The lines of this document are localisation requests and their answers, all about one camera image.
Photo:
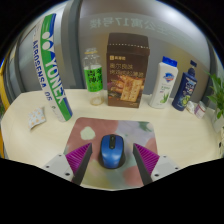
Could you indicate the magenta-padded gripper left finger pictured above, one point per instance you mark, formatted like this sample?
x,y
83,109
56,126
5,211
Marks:
x,y
78,159

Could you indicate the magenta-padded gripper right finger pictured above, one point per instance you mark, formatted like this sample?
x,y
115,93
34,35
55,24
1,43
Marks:
x,y
147,159

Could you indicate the blue and black computer mouse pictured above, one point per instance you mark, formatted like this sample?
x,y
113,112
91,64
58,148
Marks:
x,y
112,151

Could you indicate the pastel floral mouse pad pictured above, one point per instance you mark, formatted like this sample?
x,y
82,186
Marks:
x,y
113,126

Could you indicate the small patterned tissue pack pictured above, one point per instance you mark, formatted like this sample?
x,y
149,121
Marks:
x,y
36,118

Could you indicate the small white jar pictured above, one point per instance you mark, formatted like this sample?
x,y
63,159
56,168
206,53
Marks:
x,y
200,110

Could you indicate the white shampoo bottle blue cap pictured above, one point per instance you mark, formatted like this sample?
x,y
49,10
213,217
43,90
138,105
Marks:
x,y
163,85

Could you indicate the dark blue pump bottle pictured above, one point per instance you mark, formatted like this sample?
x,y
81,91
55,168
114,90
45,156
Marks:
x,y
185,89

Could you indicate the clear bottle with green label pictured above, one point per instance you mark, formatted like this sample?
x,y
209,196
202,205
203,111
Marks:
x,y
93,78

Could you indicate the brown cracker box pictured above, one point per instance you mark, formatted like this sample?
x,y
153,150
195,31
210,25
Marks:
x,y
127,73

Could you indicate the tall white green shuttlecock tube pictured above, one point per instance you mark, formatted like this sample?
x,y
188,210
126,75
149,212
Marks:
x,y
53,70

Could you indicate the green potted plant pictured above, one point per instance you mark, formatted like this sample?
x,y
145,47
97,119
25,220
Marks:
x,y
217,96

